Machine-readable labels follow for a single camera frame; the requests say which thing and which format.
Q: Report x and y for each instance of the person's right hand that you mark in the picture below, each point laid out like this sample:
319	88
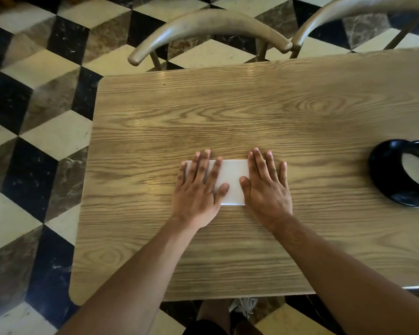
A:
268	200

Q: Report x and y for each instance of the person's left hand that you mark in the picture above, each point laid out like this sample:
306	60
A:
192	202

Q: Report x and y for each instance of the person's left little finger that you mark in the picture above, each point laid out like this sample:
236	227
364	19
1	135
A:
182	173

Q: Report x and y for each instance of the person's right thumb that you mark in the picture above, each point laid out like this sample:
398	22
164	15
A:
245	188

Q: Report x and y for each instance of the person's right little finger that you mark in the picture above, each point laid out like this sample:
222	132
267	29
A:
283	174

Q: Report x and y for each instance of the person's left middle finger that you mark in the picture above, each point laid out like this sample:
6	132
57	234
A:
204	165

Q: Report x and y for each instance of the person's left thumb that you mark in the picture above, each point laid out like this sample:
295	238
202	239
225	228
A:
222	193

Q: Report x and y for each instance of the person's right middle finger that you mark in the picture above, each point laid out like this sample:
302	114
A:
262	163

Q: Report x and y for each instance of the white paper sheet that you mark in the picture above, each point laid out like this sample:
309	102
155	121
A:
234	181

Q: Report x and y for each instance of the person's left forearm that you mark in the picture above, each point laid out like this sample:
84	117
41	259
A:
136	286

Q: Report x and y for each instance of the person's right forearm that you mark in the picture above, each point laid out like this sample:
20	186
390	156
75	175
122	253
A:
342	275

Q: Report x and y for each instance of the black round bowl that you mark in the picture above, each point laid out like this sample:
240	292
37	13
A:
387	177

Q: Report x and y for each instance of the white sneaker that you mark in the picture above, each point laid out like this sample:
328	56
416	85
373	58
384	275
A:
243	306

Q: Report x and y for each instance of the person's bare leg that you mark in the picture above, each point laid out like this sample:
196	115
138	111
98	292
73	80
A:
213	312

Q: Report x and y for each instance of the black shorts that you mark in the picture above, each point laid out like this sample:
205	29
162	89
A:
204	327

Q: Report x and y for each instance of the wooden curved-back chair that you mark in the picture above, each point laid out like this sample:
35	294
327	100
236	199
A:
349	10
209	22

